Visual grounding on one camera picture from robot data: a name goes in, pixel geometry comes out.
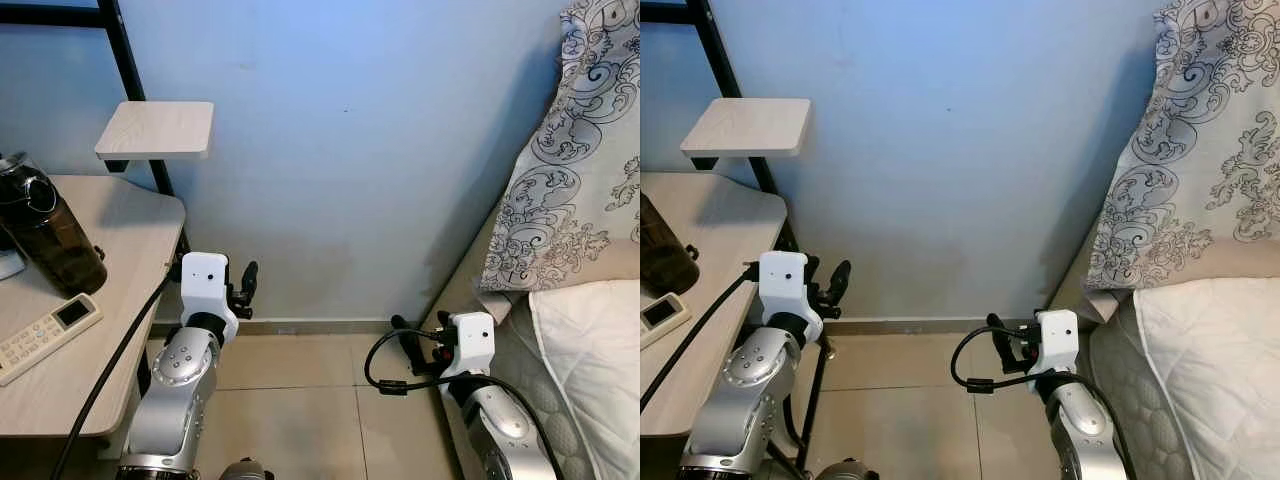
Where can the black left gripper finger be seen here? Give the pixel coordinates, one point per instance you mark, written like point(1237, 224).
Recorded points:
point(842, 277)
point(251, 277)
point(813, 270)

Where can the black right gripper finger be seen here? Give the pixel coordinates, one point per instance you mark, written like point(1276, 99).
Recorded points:
point(404, 331)
point(999, 330)

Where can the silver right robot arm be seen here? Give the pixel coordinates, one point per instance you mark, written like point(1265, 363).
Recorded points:
point(505, 430)
point(1085, 430)

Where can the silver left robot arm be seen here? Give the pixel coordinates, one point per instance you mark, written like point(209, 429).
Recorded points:
point(175, 400)
point(745, 400)

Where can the light wooden bedside table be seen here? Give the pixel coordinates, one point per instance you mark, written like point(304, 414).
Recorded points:
point(110, 250)
point(730, 250)

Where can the white remote control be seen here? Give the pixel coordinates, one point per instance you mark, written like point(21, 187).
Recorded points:
point(662, 315)
point(40, 340)

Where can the white quilted mattress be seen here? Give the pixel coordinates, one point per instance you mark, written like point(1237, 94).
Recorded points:
point(590, 380)
point(1210, 380)

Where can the dark robot foot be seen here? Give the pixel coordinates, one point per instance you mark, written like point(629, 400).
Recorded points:
point(848, 470)
point(245, 470)

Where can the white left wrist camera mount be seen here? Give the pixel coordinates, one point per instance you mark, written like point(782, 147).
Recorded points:
point(785, 285)
point(205, 285)

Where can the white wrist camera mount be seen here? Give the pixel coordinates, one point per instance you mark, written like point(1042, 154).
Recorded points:
point(205, 285)
point(785, 285)
point(1055, 338)
point(472, 340)

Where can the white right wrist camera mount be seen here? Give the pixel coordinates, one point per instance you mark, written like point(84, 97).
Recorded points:
point(472, 340)
point(1055, 338)

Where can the black metal frame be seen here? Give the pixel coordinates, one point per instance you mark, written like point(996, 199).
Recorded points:
point(126, 60)
point(722, 60)

